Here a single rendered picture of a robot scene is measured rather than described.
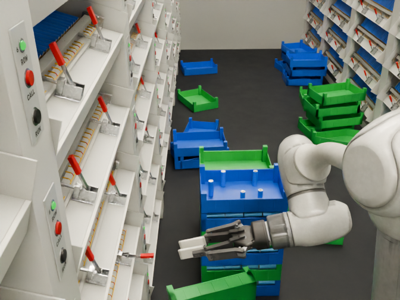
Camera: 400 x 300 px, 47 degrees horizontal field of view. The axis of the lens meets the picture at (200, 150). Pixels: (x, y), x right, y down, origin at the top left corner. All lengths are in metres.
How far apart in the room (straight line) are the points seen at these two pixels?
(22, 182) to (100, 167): 0.44
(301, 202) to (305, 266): 0.87
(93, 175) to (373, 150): 0.53
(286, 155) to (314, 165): 0.09
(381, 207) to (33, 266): 0.43
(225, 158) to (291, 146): 0.86
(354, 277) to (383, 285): 1.28
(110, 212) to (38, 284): 0.55
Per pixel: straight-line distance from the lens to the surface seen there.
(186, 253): 1.23
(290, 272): 2.00
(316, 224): 1.18
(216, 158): 2.06
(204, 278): 1.80
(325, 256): 2.10
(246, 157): 2.07
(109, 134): 1.06
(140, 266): 1.51
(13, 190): 0.52
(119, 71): 1.18
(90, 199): 0.83
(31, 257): 0.57
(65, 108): 0.72
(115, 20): 1.15
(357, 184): 0.64
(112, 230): 1.08
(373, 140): 0.62
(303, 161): 1.18
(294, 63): 3.87
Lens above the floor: 1.34
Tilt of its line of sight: 28 degrees down
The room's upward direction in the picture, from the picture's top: 1 degrees counter-clockwise
